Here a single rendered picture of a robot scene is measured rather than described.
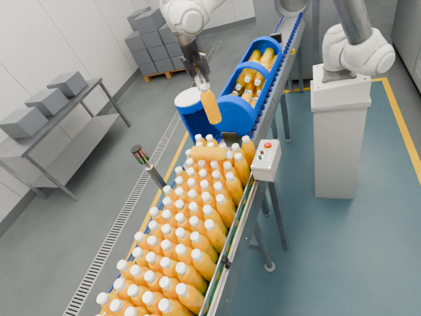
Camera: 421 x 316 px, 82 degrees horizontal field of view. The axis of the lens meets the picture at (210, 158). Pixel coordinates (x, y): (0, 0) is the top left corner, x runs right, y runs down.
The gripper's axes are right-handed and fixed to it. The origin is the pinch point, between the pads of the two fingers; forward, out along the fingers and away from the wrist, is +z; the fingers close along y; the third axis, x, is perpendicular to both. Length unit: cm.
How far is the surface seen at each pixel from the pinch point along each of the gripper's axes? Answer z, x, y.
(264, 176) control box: 41, 21, -30
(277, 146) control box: 34.9, 5.7, -33.8
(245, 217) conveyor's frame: 55, 38, -23
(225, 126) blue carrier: 41.1, -14.8, 5.5
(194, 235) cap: 32, 62, -14
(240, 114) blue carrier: 31.7, -15.5, -7.4
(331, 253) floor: 145, 7, -62
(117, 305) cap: 32, 95, 3
